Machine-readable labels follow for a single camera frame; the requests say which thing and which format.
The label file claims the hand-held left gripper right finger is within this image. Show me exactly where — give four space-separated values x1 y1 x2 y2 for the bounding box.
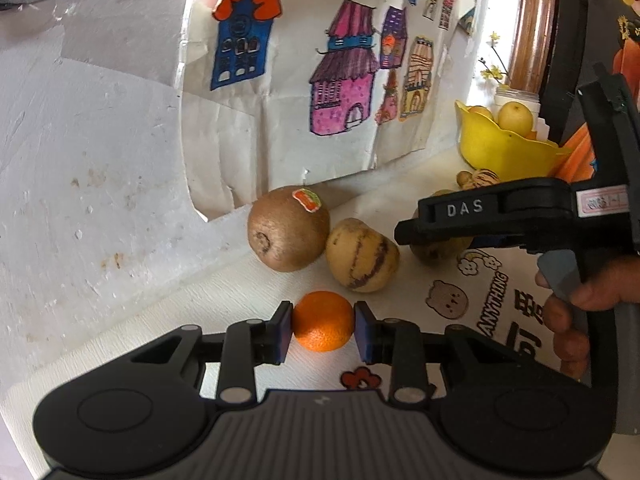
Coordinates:
353 301 522 406

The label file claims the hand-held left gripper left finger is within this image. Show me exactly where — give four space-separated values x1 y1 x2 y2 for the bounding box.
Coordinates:
131 301 294 405

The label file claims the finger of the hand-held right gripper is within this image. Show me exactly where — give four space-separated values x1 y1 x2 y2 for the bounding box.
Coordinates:
394 192 506 252

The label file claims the small green pear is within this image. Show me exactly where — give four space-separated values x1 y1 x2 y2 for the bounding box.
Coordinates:
411 189 473 267

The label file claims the small orange tangerine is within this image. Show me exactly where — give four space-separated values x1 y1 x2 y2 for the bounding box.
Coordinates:
291 291 356 352

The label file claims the brown kiwi with sticker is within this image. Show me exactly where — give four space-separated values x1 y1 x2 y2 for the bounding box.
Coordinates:
247 186 331 273

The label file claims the person's right hand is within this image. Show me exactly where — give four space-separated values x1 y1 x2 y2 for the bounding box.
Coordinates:
535 255 640 381

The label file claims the yellow plastic bowl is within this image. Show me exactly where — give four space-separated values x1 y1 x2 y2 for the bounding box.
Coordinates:
455 100 573 181

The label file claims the white jar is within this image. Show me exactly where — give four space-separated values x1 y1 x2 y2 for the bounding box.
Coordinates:
494 86 542 111

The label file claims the yellow flower twig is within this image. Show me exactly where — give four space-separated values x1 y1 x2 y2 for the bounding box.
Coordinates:
479 31 509 87

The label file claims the colourful houses drawing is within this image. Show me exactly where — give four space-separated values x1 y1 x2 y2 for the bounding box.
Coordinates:
172 0 488 222

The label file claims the orange dress wall poster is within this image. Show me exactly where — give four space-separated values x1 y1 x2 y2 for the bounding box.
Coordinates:
562 0 640 183

